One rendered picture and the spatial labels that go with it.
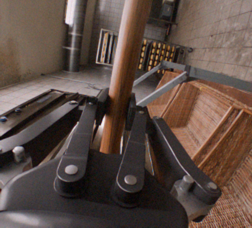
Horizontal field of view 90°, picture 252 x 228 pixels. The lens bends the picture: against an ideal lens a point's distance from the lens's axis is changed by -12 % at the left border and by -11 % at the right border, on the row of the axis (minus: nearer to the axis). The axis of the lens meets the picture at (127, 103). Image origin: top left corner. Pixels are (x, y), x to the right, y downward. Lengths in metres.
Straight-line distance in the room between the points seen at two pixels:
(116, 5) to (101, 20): 0.69
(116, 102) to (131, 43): 0.07
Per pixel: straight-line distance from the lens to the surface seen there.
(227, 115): 0.71
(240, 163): 0.82
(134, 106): 0.16
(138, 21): 0.18
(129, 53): 0.17
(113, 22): 5.30
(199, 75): 0.62
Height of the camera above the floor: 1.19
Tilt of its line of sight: 3 degrees down
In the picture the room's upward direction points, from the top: 80 degrees counter-clockwise
